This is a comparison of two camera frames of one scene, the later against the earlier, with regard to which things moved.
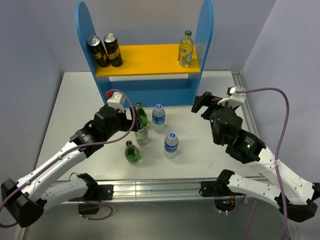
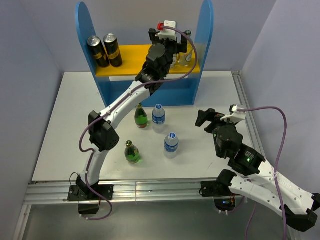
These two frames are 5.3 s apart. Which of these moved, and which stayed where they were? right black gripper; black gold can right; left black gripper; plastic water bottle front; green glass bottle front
Moved: right black gripper; left black gripper
Stayed: green glass bottle front; black gold can right; plastic water bottle front
